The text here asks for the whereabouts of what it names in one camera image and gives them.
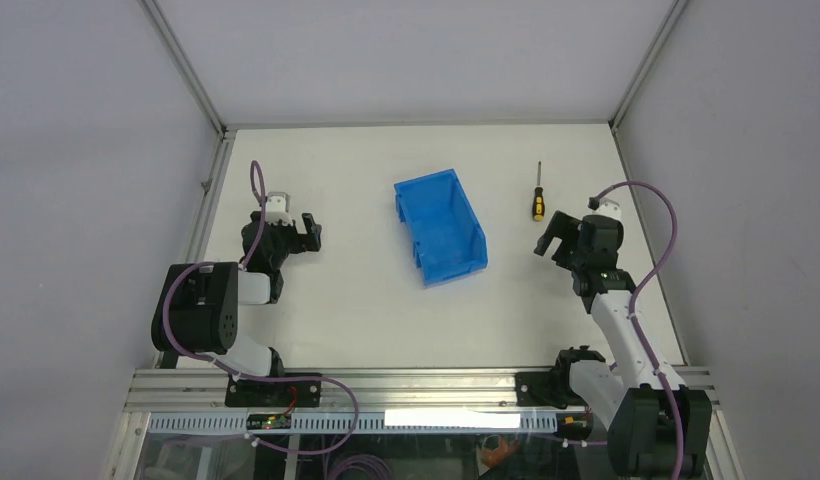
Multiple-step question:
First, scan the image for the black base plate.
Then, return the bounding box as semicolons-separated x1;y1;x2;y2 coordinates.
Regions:
224;372;323;409
514;370;587;409

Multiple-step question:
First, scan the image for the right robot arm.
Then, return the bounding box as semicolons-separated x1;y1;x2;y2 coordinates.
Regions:
534;211;712;479

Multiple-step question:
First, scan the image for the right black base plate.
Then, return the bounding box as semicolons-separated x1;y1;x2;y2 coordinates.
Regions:
514;370;587;409

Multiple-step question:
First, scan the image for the slotted cable duct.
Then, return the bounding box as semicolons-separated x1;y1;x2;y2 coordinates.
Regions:
148;409;591;436

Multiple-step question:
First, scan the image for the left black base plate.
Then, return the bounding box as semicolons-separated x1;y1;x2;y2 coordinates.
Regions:
224;372;323;409

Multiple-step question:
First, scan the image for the yellow black handled screwdriver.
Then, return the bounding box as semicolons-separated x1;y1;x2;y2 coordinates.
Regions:
532;161;545;222

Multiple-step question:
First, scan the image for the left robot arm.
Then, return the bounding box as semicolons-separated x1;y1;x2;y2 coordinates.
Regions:
150;211;322;406

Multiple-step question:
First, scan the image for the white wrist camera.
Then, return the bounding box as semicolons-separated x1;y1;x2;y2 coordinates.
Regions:
588;197;622;222
264;191;294;226

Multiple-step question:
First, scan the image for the aluminium frame rail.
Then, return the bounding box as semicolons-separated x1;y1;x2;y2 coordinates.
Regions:
123;368;721;413

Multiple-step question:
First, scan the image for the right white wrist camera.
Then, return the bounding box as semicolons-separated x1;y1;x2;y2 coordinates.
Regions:
588;197;622;222

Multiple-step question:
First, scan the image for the blue plastic storage bin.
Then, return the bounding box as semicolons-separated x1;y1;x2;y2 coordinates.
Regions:
394;169;488;287

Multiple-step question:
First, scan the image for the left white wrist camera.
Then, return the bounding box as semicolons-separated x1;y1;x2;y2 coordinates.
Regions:
264;191;294;226

